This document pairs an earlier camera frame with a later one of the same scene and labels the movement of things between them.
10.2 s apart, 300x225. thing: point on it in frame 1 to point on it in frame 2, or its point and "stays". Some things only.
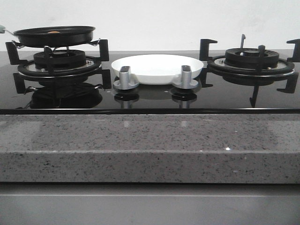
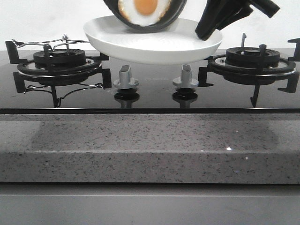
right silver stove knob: [185, 82] stays
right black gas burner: [249, 57] stays
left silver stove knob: [124, 76] stays
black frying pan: [68, 35] to [177, 10]
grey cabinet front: [149, 204] stays
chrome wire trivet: [53, 49] to [52, 43]
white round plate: [157, 69] to [173, 44]
